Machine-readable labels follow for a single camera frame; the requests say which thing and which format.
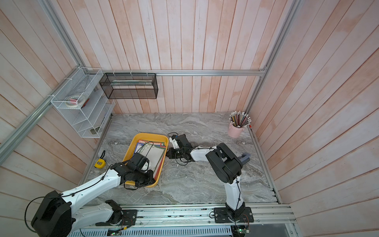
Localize bundle of pencils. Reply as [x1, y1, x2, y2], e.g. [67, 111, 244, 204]
[230, 111, 252, 128]

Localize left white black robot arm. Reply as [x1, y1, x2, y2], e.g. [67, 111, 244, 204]
[27, 153, 155, 237]

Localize green floral stationery paper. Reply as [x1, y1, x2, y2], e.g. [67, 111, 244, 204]
[135, 143, 166, 171]

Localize tape roll on shelf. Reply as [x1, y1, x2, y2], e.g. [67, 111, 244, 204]
[64, 94, 86, 108]

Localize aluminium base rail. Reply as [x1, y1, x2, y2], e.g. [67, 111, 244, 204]
[51, 204, 297, 230]

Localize yellow tape measure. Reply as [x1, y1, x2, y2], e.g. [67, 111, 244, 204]
[94, 150, 106, 169]

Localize pink pencil cup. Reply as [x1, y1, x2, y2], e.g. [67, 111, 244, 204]
[228, 123, 244, 138]

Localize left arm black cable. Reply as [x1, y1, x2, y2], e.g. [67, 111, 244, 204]
[24, 141, 155, 235]

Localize horizontal aluminium frame bar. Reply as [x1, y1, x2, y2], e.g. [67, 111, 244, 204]
[100, 69, 265, 77]

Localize black mesh wall basket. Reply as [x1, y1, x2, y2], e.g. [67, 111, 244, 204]
[99, 72, 159, 99]

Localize yellow plastic storage tray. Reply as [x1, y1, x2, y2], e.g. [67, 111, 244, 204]
[123, 133, 169, 188]

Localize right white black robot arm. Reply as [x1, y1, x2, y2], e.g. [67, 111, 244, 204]
[166, 133, 254, 225]

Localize stack of coloured stationery paper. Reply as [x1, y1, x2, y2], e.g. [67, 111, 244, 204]
[134, 139, 166, 180]

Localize white wire wall shelf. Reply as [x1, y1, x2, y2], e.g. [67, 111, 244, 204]
[51, 67, 115, 138]

